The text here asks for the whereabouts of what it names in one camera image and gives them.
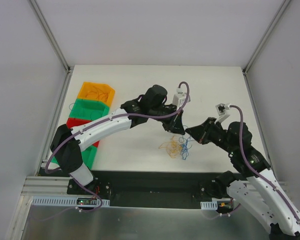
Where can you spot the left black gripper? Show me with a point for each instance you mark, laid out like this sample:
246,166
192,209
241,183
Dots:
172,120

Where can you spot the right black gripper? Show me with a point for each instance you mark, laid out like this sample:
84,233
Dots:
207,130

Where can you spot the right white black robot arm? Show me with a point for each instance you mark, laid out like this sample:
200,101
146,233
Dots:
270,205

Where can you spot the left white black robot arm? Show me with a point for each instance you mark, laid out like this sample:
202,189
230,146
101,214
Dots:
69,143

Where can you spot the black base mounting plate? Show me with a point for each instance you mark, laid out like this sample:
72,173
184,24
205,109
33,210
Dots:
169,190

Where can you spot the orange plastic bin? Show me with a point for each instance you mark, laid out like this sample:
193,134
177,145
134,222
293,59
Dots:
99,92

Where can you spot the upper green plastic bin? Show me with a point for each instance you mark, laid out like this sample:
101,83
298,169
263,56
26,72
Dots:
88,109

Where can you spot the green plastic bin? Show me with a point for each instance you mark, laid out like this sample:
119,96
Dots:
88,157
88,109

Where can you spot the lower green plastic bin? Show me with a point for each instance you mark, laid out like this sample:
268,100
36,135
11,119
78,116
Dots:
88,157

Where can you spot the red plastic bin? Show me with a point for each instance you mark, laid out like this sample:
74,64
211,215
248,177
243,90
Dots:
74,122

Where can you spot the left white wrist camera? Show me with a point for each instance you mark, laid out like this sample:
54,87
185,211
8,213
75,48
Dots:
180,97

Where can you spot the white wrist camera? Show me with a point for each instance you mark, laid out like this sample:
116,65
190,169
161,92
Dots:
180,97
222,111

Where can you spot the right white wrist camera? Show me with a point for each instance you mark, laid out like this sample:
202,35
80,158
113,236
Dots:
222,111

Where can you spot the right white cable duct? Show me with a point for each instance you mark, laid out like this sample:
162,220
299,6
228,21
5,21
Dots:
209,205

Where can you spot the white cable duct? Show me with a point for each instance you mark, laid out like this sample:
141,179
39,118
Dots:
209,205
57,201

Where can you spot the right aluminium frame post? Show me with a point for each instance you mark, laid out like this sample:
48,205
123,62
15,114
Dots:
266,35

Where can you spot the aluminium frame post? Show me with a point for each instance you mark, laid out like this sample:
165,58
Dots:
49,35
266,35

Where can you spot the left white cable duct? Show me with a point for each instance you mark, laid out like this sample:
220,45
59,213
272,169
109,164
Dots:
57,201

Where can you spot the aluminium front rail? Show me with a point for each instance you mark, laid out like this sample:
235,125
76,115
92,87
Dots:
45,186

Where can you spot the left aluminium frame post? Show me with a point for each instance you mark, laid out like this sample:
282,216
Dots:
49,35

